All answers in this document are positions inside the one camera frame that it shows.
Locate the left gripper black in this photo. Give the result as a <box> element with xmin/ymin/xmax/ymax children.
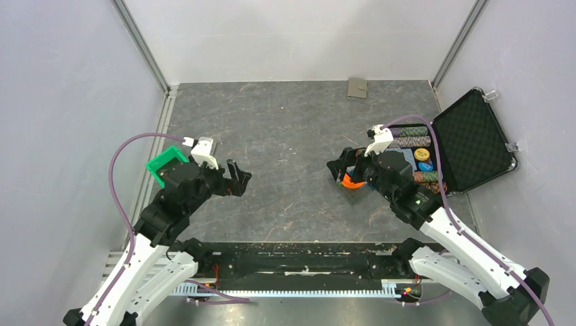
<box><xmin>185</xmin><ymin>155</ymin><xmax>252</xmax><ymax>213</ymax></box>

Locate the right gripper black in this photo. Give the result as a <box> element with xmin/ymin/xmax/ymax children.
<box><xmin>327</xmin><ymin>142</ymin><xmax>396</xmax><ymax>202</ymax></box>

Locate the grey card holder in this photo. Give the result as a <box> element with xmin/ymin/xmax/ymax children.
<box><xmin>346</xmin><ymin>77</ymin><xmax>368</xmax><ymax>100</ymax></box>

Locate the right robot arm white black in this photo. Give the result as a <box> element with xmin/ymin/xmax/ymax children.
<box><xmin>327</xmin><ymin>147</ymin><xmax>554</xmax><ymax>325</ymax></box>

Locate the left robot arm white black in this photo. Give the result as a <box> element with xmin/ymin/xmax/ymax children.
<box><xmin>63</xmin><ymin>158</ymin><xmax>252</xmax><ymax>325</ymax></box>

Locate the blue playing card deck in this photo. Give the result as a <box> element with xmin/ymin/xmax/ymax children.
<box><xmin>397</xmin><ymin>148</ymin><xmax>418</xmax><ymax>171</ymax></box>

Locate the orange curved block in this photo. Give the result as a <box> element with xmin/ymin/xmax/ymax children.
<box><xmin>341</xmin><ymin>173</ymin><xmax>366</xmax><ymax>190</ymax></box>

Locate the green plastic bin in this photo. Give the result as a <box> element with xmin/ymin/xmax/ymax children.
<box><xmin>145</xmin><ymin>145</ymin><xmax>189</xmax><ymax>188</ymax></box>

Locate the top poker chip row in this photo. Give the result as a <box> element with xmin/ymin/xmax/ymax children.
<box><xmin>390</xmin><ymin>126</ymin><xmax>429</xmax><ymax>138</ymax></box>

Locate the poker chip row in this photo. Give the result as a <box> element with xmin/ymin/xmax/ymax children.
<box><xmin>390</xmin><ymin>126</ymin><xmax>429</xmax><ymax>138</ymax></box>
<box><xmin>428</xmin><ymin>182</ymin><xmax>448</xmax><ymax>194</ymax></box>
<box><xmin>389</xmin><ymin>136</ymin><xmax>432</xmax><ymax>148</ymax></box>
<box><xmin>413</xmin><ymin>170</ymin><xmax>439</xmax><ymax>183</ymax></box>

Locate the yellow dealer button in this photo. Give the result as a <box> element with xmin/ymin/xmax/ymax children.
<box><xmin>414</xmin><ymin>148</ymin><xmax>431</xmax><ymax>162</ymax></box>

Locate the blue round chip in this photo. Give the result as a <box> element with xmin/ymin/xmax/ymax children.
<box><xmin>418</xmin><ymin>162</ymin><xmax>435</xmax><ymax>172</ymax></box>

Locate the bottom poker chip row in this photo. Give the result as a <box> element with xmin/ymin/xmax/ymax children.
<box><xmin>428</xmin><ymin>182</ymin><xmax>448</xmax><ymax>194</ymax></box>

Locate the black poker chip case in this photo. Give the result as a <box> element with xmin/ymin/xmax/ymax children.
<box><xmin>387</xmin><ymin>87</ymin><xmax>518</xmax><ymax>195</ymax></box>

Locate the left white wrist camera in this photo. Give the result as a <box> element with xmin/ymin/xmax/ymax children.
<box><xmin>191</xmin><ymin>137</ymin><xmax>218</xmax><ymax>166</ymax></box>

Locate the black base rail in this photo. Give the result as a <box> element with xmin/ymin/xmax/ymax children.
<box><xmin>194</xmin><ymin>242</ymin><xmax>416</xmax><ymax>291</ymax></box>

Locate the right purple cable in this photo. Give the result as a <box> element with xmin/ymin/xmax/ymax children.
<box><xmin>380</xmin><ymin>114</ymin><xmax>555</xmax><ymax>326</ymax></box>

